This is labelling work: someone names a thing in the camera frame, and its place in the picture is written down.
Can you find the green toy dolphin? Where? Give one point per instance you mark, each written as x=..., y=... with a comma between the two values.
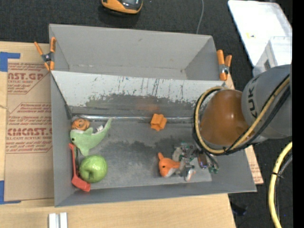
x=88, y=139

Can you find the orange star-shaped block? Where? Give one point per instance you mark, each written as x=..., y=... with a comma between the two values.
x=158, y=122

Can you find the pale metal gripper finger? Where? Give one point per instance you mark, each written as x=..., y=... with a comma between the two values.
x=181, y=152
x=189, y=173

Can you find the grey metal bin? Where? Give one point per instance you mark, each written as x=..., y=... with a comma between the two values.
x=133, y=151

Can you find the red plastic tool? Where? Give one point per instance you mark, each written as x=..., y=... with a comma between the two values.
x=79, y=183

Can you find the orange toy fish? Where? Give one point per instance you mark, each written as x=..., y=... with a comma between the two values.
x=167, y=166

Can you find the small orange round toy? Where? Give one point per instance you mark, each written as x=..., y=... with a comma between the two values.
x=80, y=124

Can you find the brown cardboard board red print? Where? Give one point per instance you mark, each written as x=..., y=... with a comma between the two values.
x=28, y=170

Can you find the green apple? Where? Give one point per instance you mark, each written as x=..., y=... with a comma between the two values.
x=93, y=168

